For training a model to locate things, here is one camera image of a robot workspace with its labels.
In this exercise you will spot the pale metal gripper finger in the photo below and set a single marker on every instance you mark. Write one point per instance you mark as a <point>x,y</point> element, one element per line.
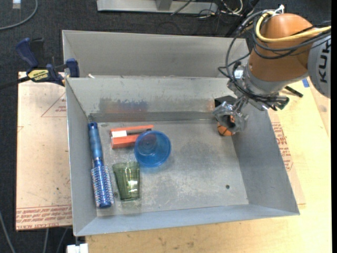
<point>240,122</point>
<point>220,111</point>

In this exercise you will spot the orange toy ball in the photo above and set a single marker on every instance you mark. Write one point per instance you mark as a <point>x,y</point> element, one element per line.
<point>223,131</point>

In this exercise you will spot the blue plastic cup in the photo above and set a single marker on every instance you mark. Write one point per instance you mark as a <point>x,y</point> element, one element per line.
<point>152,149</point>

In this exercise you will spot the grey metal bin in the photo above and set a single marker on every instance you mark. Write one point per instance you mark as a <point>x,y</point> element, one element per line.
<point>184,183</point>

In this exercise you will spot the orange stapler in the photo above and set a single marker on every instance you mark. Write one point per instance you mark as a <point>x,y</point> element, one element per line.
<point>122,141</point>

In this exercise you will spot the green clear glass cup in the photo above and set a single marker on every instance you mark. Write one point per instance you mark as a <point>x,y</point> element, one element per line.
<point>127,180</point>

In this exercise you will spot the blue hairbrush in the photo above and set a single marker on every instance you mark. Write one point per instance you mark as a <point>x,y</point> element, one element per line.
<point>98,167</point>

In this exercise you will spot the black cylinder on white bracket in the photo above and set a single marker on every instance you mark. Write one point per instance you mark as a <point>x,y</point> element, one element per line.
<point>293,91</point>

